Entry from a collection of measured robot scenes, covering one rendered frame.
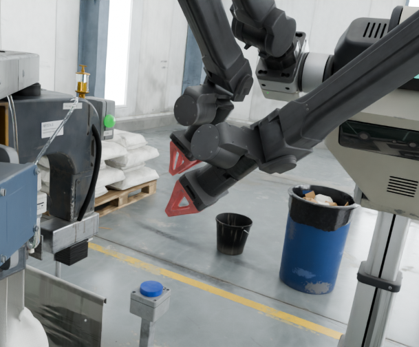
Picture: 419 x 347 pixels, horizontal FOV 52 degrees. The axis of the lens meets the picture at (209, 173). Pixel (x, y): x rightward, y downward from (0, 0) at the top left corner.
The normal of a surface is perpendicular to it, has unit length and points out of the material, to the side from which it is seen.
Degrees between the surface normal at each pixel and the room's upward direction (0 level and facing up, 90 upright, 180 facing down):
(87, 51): 90
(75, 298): 90
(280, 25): 107
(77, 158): 90
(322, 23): 90
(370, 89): 139
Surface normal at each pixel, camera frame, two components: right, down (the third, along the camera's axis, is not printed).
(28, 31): 0.89, 0.22
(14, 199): 0.99, 0.12
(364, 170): -0.41, 0.76
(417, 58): 0.10, 0.91
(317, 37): -0.44, 0.18
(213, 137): -0.63, -0.22
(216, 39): 0.69, 0.55
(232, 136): 0.71, -0.36
